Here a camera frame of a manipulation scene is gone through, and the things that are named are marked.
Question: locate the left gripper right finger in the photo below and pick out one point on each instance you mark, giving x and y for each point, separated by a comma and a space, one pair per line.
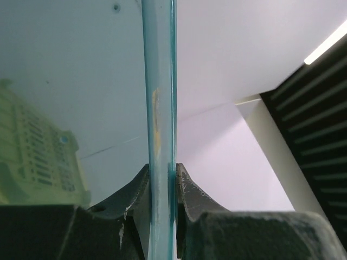
207, 230

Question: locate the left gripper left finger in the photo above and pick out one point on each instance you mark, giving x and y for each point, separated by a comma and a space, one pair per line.
116, 228

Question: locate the teal transparent basket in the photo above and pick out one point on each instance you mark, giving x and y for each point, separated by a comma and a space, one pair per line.
87, 100

